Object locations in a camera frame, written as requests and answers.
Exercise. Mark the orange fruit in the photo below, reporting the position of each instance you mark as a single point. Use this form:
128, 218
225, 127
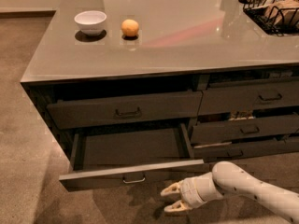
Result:
130, 28

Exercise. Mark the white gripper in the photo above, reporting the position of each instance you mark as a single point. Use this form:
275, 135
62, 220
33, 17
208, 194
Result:
192, 192

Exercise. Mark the black wire basket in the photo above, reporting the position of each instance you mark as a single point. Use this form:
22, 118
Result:
275, 17

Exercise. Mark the grey counter cabinet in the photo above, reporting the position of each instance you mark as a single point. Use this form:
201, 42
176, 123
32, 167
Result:
181, 45

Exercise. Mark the grey drawer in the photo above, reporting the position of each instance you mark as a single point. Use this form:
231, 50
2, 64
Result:
223, 131
249, 97
117, 159
117, 110
247, 150

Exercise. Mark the white ceramic bowl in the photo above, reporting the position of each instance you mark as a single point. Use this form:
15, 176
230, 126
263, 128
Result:
91, 22

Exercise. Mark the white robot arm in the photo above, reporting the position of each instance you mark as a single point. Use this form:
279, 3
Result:
227, 179

